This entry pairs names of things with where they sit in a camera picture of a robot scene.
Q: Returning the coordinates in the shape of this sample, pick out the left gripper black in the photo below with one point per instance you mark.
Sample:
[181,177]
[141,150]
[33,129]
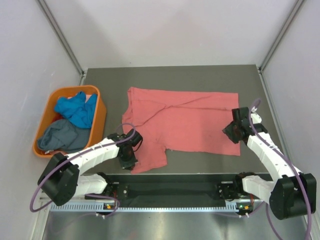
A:
[129,164]

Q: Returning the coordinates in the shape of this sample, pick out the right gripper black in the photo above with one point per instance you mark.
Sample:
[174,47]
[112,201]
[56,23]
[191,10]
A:
[228,131]

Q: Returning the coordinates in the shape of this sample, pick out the pink t shirt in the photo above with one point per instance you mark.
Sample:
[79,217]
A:
[186,121]

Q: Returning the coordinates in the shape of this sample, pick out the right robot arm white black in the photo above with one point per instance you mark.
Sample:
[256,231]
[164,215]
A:
[290,193]

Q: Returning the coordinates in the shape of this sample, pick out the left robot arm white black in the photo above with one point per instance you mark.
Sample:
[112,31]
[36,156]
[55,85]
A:
[64,176]

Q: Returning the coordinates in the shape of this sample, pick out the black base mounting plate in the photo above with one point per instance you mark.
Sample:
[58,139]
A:
[173,194]

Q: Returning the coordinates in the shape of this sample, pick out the grey blue t shirt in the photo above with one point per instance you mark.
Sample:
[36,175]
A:
[64,136]

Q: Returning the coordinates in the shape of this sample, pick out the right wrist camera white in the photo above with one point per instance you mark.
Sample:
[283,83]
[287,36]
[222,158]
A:
[255,117]

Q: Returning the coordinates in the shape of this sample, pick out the slotted cable duct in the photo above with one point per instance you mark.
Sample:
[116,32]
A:
[105,207]

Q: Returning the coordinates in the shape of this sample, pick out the right aluminium frame post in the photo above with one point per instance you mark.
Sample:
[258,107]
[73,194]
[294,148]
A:
[298,5]

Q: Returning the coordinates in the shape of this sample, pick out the aluminium frame post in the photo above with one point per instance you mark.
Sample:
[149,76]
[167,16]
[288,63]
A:
[44,7]
[298,5]

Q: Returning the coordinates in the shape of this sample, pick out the left aluminium frame post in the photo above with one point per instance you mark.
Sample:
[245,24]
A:
[44,7]

